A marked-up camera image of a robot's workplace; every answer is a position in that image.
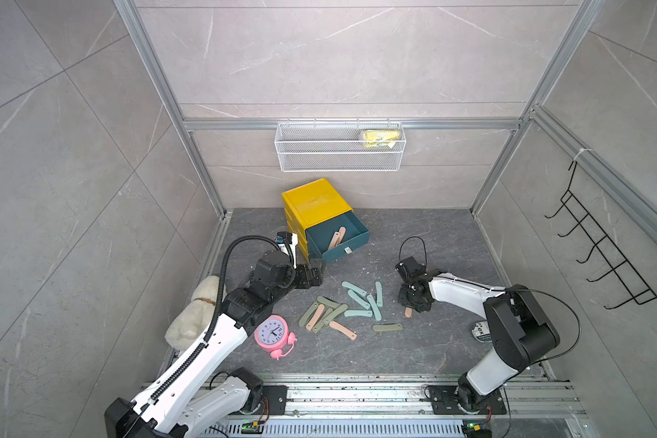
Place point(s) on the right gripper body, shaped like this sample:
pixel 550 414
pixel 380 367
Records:
pixel 405 298

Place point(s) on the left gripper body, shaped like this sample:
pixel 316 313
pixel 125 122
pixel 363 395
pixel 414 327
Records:
pixel 295 279

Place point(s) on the teal top drawer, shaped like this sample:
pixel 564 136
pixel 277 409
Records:
pixel 319 236

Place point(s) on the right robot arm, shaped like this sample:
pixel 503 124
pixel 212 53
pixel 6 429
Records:
pixel 521 332

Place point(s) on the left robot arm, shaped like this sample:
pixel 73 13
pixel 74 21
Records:
pixel 172 406

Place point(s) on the yellow drawer cabinet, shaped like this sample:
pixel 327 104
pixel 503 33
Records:
pixel 311 204

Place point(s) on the mint knife vertical right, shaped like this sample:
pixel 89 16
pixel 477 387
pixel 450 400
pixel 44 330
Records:
pixel 379 293

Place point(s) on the olive knife lower right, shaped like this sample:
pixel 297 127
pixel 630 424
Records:
pixel 383 328

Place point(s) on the olive knife top left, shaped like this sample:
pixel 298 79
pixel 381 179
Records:
pixel 327 302

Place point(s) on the olive knife far left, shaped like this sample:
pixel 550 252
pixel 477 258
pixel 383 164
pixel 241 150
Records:
pixel 303 321

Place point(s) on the pink alarm clock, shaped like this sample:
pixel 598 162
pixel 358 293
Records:
pixel 274 337

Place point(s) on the mint knife top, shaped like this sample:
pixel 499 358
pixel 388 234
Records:
pixel 356 289

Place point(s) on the olive knife under diagonal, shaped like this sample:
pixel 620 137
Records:
pixel 321 322

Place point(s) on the mint knife horizontal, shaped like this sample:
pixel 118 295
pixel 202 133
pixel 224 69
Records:
pixel 358 314

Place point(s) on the olive knife long diagonal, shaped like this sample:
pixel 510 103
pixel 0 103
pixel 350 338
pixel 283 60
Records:
pixel 335 313

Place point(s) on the white plush dog toy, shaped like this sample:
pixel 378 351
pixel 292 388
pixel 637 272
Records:
pixel 195 318

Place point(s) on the yellow sponge in basket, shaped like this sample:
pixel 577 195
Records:
pixel 380 138

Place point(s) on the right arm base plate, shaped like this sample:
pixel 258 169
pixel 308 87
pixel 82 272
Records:
pixel 451 399

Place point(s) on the white wire wall basket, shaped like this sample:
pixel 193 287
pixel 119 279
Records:
pixel 304 147

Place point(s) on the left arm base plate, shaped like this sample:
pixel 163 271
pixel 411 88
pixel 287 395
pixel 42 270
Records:
pixel 269 401

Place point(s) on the black wire hook rack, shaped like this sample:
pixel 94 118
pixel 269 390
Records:
pixel 633 285

